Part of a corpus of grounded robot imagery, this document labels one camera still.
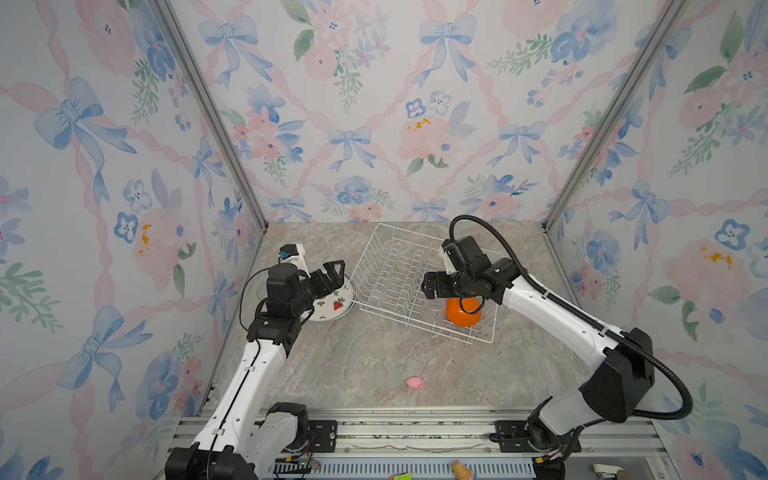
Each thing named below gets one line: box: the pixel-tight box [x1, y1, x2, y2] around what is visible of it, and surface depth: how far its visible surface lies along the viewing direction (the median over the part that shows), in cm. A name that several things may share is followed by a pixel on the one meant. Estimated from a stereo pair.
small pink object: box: [406, 376, 425, 390], surface depth 83 cm
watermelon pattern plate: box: [309, 277, 356, 322], surface depth 97 cm
